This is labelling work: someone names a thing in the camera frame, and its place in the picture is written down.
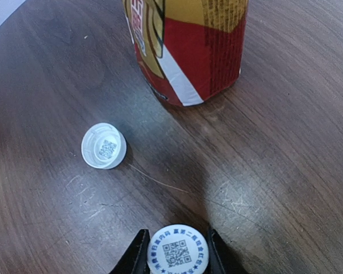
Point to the white tea bottle cap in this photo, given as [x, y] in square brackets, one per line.
[103, 146]

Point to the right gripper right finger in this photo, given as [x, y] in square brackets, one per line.
[221, 258]

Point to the white water bottle cap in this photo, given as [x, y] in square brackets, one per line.
[177, 249]

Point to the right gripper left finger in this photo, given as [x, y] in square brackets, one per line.
[134, 259]

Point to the amber tea bottle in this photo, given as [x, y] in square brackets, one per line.
[188, 51]

